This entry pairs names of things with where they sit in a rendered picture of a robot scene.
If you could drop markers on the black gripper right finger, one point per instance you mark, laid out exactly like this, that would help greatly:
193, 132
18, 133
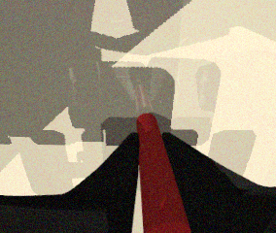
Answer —
216, 199

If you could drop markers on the dark red peg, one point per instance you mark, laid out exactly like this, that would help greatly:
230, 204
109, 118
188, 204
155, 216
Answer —
162, 208

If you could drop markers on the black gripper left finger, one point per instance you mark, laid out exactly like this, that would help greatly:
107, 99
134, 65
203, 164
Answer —
102, 203

